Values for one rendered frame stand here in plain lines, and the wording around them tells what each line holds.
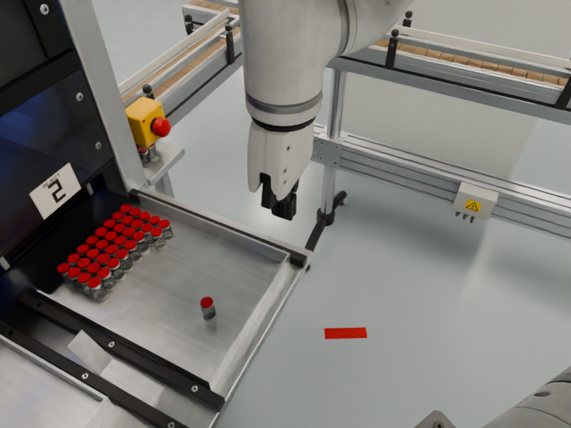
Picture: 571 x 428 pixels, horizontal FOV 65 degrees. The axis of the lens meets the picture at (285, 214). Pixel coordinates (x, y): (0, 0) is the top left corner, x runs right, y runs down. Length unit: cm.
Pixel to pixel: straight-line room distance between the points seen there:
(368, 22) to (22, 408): 68
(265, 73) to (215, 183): 187
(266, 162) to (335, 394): 125
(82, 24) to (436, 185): 119
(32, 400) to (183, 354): 22
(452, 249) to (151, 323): 156
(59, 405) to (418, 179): 126
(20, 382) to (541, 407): 69
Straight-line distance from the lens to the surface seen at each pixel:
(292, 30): 43
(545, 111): 139
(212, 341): 75
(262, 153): 50
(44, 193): 83
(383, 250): 202
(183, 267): 84
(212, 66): 132
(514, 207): 162
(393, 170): 162
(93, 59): 84
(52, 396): 78
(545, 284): 215
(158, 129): 95
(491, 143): 219
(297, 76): 45
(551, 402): 34
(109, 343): 77
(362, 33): 48
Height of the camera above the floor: 154
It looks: 47 degrees down
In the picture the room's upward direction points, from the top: straight up
